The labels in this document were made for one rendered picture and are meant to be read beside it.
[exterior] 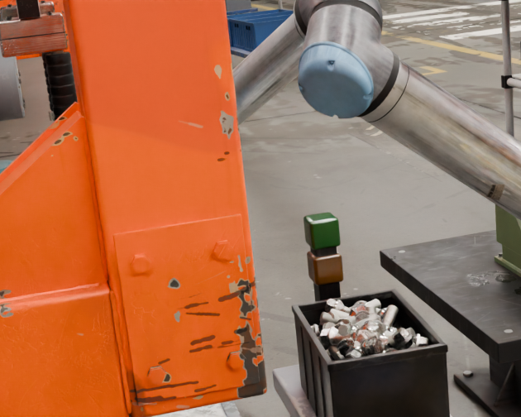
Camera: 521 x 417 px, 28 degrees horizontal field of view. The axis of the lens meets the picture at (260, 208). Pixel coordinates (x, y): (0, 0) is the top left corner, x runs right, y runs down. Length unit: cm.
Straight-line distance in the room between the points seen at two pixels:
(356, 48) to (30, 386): 72
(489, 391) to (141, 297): 132
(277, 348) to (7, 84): 128
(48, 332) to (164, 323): 12
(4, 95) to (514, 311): 100
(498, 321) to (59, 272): 102
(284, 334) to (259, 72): 107
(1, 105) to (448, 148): 70
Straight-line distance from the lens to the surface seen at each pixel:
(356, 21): 160
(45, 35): 147
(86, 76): 108
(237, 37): 750
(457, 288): 212
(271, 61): 181
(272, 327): 280
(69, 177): 112
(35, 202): 113
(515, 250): 218
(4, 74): 161
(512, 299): 206
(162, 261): 113
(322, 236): 137
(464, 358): 254
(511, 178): 175
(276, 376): 143
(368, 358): 117
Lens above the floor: 104
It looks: 15 degrees down
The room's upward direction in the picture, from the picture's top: 6 degrees counter-clockwise
